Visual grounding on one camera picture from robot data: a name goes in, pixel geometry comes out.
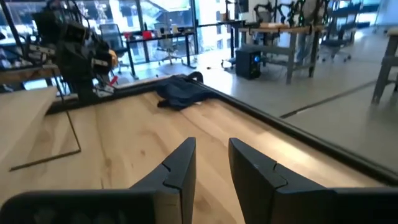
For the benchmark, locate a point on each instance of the person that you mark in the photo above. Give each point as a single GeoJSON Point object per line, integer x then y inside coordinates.
{"type": "Point", "coordinates": [304, 43]}

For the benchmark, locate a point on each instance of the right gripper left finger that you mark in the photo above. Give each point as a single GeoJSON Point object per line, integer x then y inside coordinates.
{"type": "Point", "coordinates": [177, 186]}

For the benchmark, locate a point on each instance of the black metal table frame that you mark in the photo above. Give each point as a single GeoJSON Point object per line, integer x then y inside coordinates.
{"type": "Point", "coordinates": [311, 140]}

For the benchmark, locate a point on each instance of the black-legged desk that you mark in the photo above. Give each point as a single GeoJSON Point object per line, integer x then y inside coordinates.
{"type": "Point", "coordinates": [161, 36]}

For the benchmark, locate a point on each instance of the red box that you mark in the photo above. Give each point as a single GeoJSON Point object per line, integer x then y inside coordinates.
{"type": "Point", "coordinates": [147, 35]}

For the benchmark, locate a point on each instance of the dark blue cloth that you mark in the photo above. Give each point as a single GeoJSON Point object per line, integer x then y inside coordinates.
{"type": "Point", "coordinates": [182, 93]}

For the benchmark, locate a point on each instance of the black background robot arm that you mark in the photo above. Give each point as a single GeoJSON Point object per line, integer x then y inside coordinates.
{"type": "Point", "coordinates": [264, 9]}
{"type": "Point", "coordinates": [297, 11]}

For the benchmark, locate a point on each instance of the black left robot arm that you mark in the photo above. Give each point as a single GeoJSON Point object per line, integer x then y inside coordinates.
{"type": "Point", "coordinates": [84, 90]}

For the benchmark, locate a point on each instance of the grey office chair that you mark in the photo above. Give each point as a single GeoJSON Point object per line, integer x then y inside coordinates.
{"type": "Point", "coordinates": [168, 46]}

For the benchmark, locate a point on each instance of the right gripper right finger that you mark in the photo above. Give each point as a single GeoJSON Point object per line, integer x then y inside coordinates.
{"type": "Point", "coordinates": [267, 193]}

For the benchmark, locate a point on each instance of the black computer tower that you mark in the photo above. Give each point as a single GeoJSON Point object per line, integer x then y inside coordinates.
{"type": "Point", "coordinates": [247, 63]}

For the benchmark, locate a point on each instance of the light wooden shelf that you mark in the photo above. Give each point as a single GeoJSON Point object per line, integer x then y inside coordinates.
{"type": "Point", "coordinates": [21, 118]}

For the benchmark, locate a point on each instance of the grey table leg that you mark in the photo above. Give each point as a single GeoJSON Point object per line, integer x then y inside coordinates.
{"type": "Point", "coordinates": [384, 71]}

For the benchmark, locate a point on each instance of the wooden table with grey legs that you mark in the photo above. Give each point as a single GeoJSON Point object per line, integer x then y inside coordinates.
{"type": "Point", "coordinates": [280, 30]}

